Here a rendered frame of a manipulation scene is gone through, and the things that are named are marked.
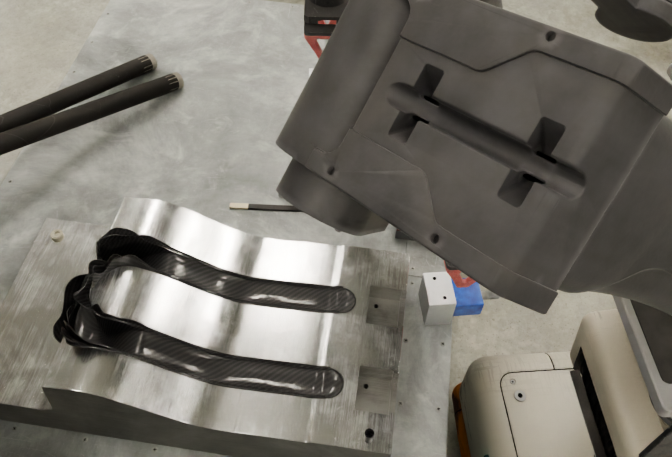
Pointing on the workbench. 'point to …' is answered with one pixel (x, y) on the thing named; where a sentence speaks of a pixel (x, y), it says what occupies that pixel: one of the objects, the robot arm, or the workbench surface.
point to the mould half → (339, 436)
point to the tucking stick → (263, 207)
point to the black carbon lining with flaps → (268, 377)
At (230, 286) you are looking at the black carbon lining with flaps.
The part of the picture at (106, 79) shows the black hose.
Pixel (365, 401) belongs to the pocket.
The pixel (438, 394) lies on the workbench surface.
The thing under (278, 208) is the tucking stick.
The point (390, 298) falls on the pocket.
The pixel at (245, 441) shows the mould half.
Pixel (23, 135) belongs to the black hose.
